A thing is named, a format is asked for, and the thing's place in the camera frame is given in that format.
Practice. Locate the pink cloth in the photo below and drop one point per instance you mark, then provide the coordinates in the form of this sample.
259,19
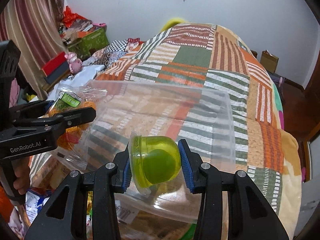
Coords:
14,92

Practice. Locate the striped patchwork blanket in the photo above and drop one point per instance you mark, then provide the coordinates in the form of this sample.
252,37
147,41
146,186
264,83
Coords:
190,55

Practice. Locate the blue white snack packet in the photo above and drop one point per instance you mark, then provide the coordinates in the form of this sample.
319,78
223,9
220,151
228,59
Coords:
37,201

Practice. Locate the red flat box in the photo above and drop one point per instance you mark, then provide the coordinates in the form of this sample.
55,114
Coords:
53,63

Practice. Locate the red plastic bag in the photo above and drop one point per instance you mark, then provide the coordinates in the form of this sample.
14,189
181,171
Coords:
70,16

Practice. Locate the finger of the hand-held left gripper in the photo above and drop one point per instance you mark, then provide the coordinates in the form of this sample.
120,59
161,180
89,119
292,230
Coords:
72,117
32,106

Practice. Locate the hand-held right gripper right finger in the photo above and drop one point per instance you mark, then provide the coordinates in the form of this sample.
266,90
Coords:
187,171

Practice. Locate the cardboard box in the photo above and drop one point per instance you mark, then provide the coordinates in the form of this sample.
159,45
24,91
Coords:
269,61

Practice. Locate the green jelly cup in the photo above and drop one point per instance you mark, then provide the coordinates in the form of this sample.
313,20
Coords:
157,162

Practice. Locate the checkered patchwork quilt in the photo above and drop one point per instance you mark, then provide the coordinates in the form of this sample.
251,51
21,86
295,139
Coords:
117,46

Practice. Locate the clear packet of orange snacks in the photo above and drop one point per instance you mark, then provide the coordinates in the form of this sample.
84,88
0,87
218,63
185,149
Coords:
86,103

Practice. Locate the person's left hand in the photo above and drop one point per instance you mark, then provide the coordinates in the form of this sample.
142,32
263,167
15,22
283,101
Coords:
22,177

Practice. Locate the pink plush toy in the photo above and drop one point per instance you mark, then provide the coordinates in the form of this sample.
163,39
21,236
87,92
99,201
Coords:
74,63

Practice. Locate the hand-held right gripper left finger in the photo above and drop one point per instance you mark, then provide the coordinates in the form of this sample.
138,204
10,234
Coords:
126,173

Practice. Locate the brown wooden door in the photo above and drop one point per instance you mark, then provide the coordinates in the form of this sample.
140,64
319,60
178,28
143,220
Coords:
312,110

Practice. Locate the clear plastic container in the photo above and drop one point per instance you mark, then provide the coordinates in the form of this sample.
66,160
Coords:
162,110

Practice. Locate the dark purple cloth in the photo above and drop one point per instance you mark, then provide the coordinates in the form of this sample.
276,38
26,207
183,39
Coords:
277,81

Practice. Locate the green patterned box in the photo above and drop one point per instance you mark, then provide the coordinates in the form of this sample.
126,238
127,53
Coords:
95,41

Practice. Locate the striped curtain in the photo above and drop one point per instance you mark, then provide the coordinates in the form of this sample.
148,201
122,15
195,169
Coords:
32,30

